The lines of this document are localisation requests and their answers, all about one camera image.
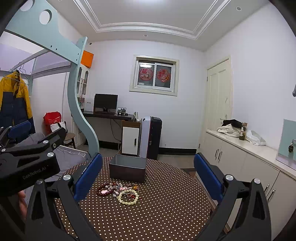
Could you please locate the white router box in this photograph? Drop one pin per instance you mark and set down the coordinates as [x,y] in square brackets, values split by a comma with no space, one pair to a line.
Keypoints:
[88,103]

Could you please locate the window with red decorations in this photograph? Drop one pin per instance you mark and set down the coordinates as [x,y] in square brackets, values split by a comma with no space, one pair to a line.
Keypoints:
[155,75]

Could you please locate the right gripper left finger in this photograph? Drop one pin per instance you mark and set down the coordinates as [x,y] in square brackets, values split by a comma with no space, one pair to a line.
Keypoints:
[43,221]

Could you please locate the black white tower heater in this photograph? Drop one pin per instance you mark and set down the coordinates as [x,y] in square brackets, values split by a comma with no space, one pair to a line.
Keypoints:
[150,137]

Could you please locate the black bag on sideboard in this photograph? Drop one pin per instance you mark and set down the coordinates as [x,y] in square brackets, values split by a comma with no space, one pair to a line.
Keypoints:
[233,122]

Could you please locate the small pine cone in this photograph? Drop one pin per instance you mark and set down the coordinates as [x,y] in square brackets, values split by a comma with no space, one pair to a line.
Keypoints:
[290,148]

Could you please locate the black computer monitor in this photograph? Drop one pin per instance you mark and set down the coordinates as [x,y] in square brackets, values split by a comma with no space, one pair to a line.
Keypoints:
[105,102]

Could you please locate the orange box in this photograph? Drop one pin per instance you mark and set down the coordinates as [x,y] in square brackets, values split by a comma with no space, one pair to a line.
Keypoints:
[87,59]

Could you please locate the person's left hand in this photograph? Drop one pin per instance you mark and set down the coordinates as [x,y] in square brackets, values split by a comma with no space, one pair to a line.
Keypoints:
[22,204]

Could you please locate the grey metal storage box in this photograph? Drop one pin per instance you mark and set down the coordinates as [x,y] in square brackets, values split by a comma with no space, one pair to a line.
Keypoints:
[128,168]

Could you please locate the clear plastic bag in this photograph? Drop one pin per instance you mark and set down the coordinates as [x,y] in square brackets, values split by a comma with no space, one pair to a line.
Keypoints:
[254,138]

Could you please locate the yellow navy jacket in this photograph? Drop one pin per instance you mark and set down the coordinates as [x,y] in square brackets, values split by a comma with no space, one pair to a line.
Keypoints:
[15,102]

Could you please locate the white sideboard cabinet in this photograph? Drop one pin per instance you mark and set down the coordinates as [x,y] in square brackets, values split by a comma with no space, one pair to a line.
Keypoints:
[246,161]

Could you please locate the white cloth pile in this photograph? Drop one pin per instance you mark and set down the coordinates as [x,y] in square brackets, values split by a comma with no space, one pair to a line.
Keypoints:
[229,130]

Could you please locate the white brown small cabinet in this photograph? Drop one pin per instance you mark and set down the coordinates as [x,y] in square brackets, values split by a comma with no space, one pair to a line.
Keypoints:
[130,138]

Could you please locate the dark wooden desk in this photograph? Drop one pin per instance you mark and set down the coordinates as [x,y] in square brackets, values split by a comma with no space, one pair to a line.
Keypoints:
[112,116]

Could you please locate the red shopping bag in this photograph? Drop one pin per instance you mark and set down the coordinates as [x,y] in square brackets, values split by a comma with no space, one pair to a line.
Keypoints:
[51,118]

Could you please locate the small glass bottle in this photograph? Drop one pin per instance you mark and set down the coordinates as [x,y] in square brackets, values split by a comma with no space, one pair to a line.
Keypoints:
[243,131]

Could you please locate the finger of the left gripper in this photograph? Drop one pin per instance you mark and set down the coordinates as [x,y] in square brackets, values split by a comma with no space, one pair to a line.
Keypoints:
[14,134]
[38,142]

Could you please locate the grey bed sheet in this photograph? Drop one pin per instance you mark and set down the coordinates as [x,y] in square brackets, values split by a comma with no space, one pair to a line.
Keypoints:
[66,157]

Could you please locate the white glass-door cupboard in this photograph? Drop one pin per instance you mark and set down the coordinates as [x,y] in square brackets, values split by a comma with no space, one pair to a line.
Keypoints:
[82,81]

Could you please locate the brown polka dot tablecloth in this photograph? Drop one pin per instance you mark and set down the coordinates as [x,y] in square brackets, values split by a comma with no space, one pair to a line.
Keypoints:
[171,206]

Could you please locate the teal glass panel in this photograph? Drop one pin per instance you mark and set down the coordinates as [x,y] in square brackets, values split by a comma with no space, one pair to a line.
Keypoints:
[287,138]

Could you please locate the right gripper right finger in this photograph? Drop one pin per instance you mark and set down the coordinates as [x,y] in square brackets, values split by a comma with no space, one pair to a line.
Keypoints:
[252,221]

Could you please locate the wooden chair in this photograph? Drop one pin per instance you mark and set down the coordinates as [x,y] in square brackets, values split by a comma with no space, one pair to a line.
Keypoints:
[70,138]

